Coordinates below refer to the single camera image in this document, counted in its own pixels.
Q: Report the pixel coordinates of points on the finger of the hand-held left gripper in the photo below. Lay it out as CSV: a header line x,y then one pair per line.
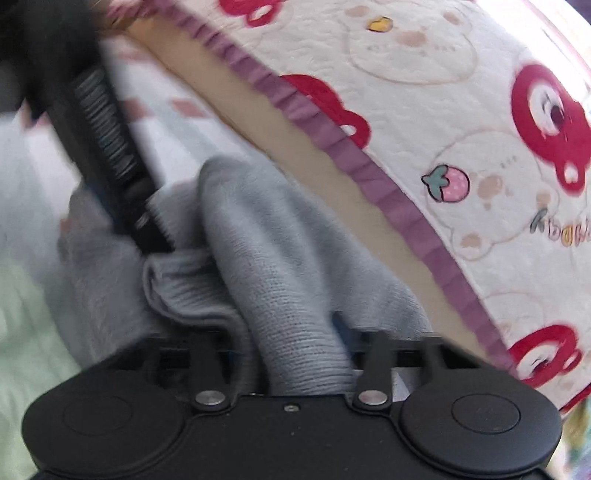
x,y
115,152

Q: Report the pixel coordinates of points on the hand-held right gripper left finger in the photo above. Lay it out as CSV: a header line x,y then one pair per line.
x,y
205,364

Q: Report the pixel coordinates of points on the beige padded bed frame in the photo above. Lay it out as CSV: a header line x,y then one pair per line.
x,y
323,184

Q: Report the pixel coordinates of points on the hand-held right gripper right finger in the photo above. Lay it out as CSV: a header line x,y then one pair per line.
x,y
376,364

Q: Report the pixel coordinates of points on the light green printed t-shirt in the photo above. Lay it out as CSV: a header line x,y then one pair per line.
x,y
27,346

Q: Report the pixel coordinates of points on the grey knit sweater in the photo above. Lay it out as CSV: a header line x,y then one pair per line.
x,y
277,277

